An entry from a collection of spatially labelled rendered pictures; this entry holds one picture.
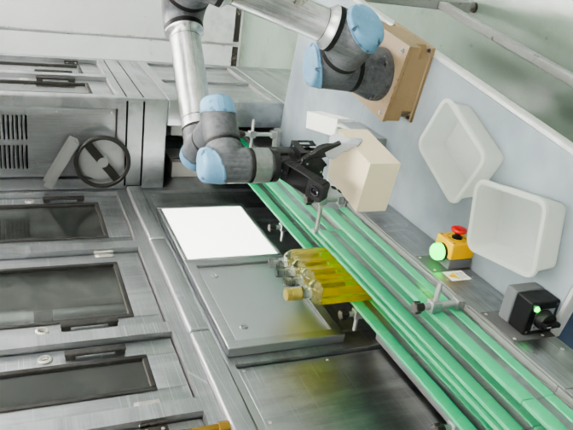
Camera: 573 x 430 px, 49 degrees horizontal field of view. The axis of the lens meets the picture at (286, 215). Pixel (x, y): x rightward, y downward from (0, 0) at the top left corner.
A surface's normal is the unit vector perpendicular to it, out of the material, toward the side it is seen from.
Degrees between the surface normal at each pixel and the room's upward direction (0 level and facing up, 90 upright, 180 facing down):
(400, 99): 90
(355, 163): 0
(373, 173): 90
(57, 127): 89
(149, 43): 90
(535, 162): 0
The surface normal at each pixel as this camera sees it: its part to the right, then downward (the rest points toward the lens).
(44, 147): 0.37, 0.41
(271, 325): 0.13, -0.91
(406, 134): -0.92, 0.04
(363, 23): 0.54, -0.31
